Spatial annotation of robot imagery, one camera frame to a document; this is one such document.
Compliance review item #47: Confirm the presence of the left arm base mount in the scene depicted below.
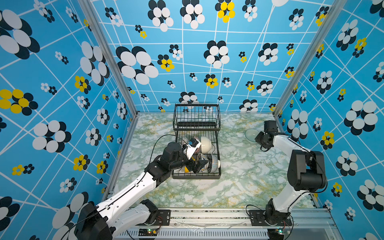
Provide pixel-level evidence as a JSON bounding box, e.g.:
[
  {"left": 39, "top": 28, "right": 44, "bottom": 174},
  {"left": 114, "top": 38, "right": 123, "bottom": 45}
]
[{"left": 140, "top": 210, "right": 171, "bottom": 226}]

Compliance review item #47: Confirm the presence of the black two-tier dish rack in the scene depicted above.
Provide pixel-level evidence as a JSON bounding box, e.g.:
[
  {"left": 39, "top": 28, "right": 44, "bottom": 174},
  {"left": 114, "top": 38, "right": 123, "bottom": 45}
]
[{"left": 172, "top": 104, "right": 222, "bottom": 180}]

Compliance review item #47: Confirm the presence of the plain white bowl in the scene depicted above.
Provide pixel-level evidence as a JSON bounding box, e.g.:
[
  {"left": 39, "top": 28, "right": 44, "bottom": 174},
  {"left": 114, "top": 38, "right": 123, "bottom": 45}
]
[{"left": 201, "top": 136, "right": 212, "bottom": 154}]

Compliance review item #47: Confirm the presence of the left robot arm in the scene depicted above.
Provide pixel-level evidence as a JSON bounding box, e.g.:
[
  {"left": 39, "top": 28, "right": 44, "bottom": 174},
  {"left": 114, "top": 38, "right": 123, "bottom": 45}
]
[{"left": 72, "top": 138, "right": 201, "bottom": 240}]

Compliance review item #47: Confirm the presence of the blue yellow floral bowl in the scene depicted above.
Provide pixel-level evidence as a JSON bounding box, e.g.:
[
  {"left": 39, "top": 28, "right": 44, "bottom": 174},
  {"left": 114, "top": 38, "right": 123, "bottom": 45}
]
[{"left": 200, "top": 161, "right": 212, "bottom": 173}]

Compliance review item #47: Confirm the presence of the aluminium front rail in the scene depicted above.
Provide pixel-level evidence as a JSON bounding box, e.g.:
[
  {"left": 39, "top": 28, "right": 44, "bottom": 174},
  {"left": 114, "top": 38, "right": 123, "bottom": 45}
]
[{"left": 113, "top": 207, "right": 342, "bottom": 240}]

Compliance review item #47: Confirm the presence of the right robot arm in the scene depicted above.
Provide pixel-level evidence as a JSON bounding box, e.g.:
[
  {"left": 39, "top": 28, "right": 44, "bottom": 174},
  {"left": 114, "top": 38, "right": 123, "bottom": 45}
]
[{"left": 255, "top": 121, "right": 328, "bottom": 225}]

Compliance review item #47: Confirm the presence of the pale green glass bowl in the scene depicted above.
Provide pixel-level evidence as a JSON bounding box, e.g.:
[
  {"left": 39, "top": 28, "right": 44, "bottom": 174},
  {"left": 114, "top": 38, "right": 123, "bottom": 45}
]
[{"left": 245, "top": 129, "right": 260, "bottom": 143}]

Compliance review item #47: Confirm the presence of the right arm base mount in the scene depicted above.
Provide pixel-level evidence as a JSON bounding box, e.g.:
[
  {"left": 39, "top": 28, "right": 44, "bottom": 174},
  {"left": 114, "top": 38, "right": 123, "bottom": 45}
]
[{"left": 247, "top": 210, "right": 293, "bottom": 227}]

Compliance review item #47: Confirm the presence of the dark blue patterned bowl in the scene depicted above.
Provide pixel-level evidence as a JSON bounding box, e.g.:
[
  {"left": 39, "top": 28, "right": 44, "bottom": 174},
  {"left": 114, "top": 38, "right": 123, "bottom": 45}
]
[{"left": 208, "top": 154, "right": 221, "bottom": 173}]

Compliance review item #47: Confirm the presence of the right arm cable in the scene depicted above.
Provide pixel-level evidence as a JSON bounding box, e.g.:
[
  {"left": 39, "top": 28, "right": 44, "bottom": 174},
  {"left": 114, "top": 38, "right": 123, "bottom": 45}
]
[{"left": 259, "top": 131, "right": 328, "bottom": 229}]

